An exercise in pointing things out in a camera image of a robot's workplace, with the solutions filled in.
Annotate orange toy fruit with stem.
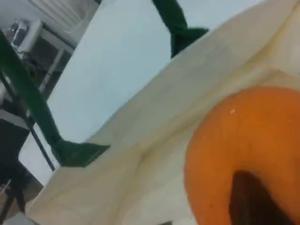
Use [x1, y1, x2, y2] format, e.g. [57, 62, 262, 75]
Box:
[184, 86, 300, 225]

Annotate white ribbed wall unit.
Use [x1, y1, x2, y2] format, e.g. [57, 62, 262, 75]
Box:
[30, 0, 101, 28]

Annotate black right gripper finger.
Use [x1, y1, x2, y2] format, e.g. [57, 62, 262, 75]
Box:
[231, 170, 293, 225]

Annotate cream canvas bag green handles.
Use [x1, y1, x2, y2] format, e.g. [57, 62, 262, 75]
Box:
[0, 0, 300, 225]

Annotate small white grey device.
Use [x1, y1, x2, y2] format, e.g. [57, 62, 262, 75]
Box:
[10, 20, 44, 53]

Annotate white metal frame stand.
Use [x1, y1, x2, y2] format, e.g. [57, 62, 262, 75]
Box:
[35, 35, 75, 93]

